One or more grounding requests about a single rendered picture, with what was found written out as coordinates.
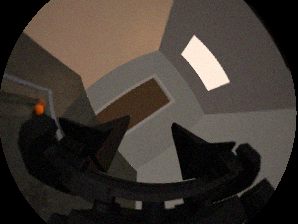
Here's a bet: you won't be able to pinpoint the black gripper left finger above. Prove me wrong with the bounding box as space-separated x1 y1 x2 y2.
59 115 130 173

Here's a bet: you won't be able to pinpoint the low clear corner walls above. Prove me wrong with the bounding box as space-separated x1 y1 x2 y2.
0 79 51 117

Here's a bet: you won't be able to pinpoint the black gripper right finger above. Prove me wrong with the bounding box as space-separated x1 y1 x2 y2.
172 123 237 181

